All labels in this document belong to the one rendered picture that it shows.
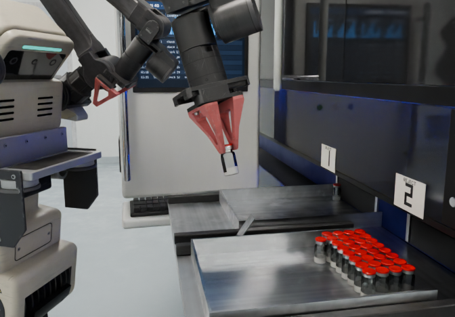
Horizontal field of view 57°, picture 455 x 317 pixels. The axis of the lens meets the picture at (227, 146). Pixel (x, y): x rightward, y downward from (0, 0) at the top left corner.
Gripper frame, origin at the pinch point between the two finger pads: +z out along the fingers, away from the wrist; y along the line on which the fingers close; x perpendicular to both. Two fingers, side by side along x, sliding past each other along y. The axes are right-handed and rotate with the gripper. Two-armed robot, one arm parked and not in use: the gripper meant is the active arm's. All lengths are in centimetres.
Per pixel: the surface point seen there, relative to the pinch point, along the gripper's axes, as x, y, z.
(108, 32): 497, 133, -190
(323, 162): 31, 42, 11
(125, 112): 78, 8, -20
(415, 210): -4.1, 29.0, 19.7
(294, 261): 12.3, 12.9, 24.4
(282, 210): 37, 29, 20
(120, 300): 188, 6, 66
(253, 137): 76, 51, 0
